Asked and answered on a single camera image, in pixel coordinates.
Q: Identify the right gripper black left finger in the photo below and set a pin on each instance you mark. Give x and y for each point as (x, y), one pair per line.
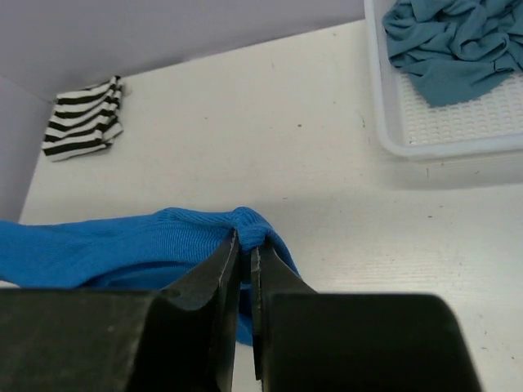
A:
(178, 338)

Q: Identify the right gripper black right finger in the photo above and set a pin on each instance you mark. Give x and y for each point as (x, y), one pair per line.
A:
(309, 341)

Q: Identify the blue tank top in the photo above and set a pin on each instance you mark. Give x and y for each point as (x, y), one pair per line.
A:
(135, 252)

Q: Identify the black white striped tank top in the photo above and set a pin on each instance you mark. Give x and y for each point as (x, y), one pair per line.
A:
(84, 121)

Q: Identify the light teal tank top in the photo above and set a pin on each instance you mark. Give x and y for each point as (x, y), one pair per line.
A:
(454, 51)

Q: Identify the white plastic basket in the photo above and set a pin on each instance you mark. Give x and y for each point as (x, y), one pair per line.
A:
(408, 127)

